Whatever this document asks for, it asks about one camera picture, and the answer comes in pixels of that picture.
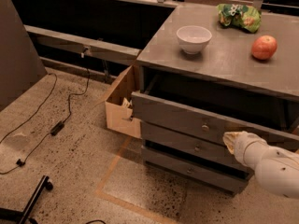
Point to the grey drawer cabinet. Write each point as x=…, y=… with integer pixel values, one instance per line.
x=227, y=60

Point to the grey top drawer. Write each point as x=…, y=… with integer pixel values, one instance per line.
x=207, y=110

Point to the cardboard box with items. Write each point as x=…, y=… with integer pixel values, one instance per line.
x=119, y=104

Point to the grey bottom drawer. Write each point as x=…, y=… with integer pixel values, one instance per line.
x=212, y=178

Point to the green chip bag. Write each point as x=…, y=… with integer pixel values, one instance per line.
x=240, y=16

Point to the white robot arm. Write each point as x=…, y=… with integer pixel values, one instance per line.
x=276, y=169

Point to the grey middle drawer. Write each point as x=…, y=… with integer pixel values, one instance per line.
x=173, y=141

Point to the black chair base leg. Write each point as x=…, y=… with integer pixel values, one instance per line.
x=20, y=217

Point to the yellow foam-covered gripper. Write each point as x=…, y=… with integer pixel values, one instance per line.
x=244, y=146

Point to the grey drawer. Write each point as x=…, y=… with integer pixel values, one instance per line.
x=207, y=110
x=212, y=178
x=173, y=141

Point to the grey metal rail beam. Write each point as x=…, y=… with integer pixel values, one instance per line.
x=83, y=46

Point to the white ceramic bowl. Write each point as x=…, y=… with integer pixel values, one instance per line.
x=193, y=39

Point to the red apple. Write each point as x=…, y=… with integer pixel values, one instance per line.
x=264, y=47

